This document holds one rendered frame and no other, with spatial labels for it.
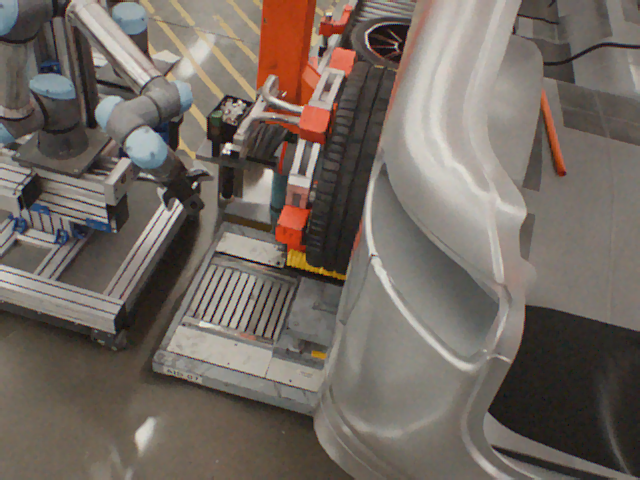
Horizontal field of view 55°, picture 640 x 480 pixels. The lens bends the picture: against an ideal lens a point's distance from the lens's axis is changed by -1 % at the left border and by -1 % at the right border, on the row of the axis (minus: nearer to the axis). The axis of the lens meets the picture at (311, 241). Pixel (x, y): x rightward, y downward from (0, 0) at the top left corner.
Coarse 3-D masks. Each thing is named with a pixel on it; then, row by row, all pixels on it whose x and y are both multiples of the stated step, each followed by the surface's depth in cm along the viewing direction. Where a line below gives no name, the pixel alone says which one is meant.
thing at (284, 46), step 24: (264, 0) 213; (288, 0) 211; (312, 0) 216; (264, 24) 219; (288, 24) 217; (312, 24) 229; (264, 48) 225; (288, 48) 223; (264, 72) 232; (288, 72) 230; (288, 96) 237
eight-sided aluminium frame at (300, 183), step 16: (320, 80) 183; (336, 80) 184; (320, 96) 181; (336, 96) 183; (304, 144) 174; (320, 144) 175; (304, 176) 173; (288, 192) 176; (304, 192) 174; (304, 208) 178; (304, 240) 201
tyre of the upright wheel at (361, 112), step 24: (360, 72) 178; (384, 72) 183; (360, 96) 171; (384, 96) 171; (336, 120) 168; (360, 120) 168; (384, 120) 168; (336, 144) 167; (360, 144) 166; (336, 168) 167; (360, 168) 166; (336, 192) 169; (360, 192) 167; (312, 216) 173; (336, 216) 171; (312, 240) 178; (336, 240) 176; (312, 264) 192; (336, 264) 186
